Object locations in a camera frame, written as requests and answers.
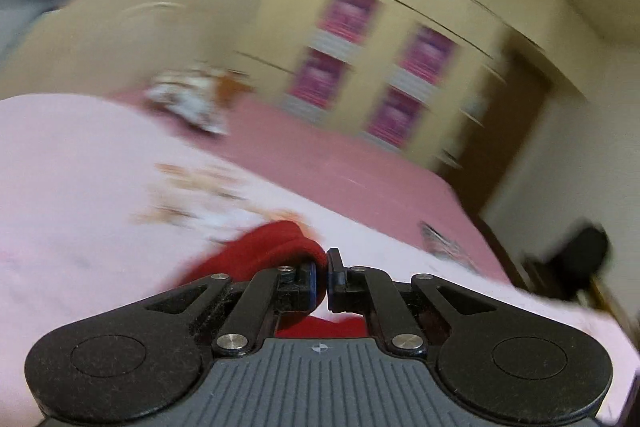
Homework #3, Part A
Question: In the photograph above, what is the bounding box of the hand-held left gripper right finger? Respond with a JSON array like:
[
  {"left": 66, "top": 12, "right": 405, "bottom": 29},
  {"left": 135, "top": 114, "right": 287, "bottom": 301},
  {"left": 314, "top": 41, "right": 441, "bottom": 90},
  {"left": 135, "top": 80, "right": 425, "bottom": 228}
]
[{"left": 325, "top": 248, "right": 501, "bottom": 356}]

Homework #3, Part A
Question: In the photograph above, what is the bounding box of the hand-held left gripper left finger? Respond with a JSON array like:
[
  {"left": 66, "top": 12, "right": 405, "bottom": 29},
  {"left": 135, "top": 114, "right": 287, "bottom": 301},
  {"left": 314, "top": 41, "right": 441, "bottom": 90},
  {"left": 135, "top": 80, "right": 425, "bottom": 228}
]
[{"left": 144, "top": 261, "right": 322, "bottom": 358}]

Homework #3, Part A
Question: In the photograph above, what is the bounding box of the red knitted garment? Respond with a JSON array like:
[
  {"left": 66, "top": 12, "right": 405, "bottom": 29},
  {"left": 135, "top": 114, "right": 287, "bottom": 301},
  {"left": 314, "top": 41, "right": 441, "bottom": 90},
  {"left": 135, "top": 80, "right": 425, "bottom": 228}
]
[{"left": 182, "top": 221, "right": 370, "bottom": 341}]

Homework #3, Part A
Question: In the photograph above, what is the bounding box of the small striped cloth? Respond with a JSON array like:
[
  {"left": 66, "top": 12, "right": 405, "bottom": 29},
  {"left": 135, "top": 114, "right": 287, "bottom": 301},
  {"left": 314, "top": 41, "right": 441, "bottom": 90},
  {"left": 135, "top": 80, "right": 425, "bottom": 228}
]
[{"left": 419, "top": 221, "right": 477, "bottom": 269}]

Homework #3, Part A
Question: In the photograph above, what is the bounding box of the pink bed sheet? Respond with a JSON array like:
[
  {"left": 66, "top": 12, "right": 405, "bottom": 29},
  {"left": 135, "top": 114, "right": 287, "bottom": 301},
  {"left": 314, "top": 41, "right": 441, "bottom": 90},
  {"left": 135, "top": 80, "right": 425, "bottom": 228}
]
[{"left": 107, "top": 89, "right": 511, "bottom": 283}]

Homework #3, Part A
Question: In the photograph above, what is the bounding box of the orange brown plush cushion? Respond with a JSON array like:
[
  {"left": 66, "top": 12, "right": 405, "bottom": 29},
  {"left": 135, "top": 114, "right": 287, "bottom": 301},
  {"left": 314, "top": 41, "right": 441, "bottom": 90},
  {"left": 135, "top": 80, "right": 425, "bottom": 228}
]
[{"left": 215, "top": 69, "right": 252, "bottom": 108}]

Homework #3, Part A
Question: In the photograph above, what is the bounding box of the cream corner shelf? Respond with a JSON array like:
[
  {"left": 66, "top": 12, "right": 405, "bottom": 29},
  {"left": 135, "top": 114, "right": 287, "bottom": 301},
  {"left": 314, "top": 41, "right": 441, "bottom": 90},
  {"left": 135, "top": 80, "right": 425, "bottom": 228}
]
[{"left": 440, "top": 67, "right": 503, "bottom": 170}]

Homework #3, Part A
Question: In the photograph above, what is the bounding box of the white brown patterned pillow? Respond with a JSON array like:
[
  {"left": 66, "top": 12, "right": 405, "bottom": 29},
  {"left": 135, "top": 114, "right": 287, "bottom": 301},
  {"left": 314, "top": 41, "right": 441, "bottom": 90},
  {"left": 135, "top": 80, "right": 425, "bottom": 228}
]
[{"left": 145, "top": 64, "right": 232, "bottom": 138}]

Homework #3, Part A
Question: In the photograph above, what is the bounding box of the brown wooden door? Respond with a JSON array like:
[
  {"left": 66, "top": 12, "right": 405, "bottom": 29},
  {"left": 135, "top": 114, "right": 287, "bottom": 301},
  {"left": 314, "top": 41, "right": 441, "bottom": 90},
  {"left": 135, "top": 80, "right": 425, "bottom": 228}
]
[{"left": 439, "top": 52, "right": 552, "bottom": 219}]

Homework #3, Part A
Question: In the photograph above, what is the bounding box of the black bag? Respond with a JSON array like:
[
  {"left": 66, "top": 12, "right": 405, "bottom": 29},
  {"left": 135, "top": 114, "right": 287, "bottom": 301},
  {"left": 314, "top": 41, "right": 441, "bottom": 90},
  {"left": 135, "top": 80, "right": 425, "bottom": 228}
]
[{"left": 544, "top": 219, "right": 612, "bottom": 304}]

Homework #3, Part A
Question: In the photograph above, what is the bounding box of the light pink floral blanket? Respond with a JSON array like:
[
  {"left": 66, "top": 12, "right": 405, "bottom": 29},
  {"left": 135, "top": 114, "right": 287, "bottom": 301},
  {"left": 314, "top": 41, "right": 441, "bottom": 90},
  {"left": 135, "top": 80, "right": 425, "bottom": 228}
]
[{"left": 0, "top": 93, "right": 640, "bottom": 427}]

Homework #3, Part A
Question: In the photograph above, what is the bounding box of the cream wardrobe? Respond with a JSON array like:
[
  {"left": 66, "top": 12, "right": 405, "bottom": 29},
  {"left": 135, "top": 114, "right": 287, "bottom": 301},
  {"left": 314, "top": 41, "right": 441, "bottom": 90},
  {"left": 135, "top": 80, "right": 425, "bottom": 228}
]
[{"left": 235, "top": 0, "right": 593, "bottom": 175}]

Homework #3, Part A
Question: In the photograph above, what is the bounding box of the cream curved headboard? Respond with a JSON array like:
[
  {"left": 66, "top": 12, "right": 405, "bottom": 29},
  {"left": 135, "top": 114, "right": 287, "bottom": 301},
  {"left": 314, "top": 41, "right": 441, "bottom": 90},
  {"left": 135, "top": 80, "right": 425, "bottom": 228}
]
[{"left": 0, "top": 0, "right": 228, "bottom": 108}]

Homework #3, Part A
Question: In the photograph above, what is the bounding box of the magenta wall poster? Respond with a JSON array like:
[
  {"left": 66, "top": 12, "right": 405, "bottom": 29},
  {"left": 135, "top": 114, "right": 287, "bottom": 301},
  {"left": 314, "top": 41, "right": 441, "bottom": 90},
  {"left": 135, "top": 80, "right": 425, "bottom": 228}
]
[
  {"left": 366, "top": 86, "right": 427, "bottom": 148},
  {"left": 289, "top": 48, "right": 352, "bottom": 111},
  {"left": 399, "top": 24, "right": 459, "bottom": 86},
  {"left": 316, "top": 0, "right": 385, "bottom": 46}
]

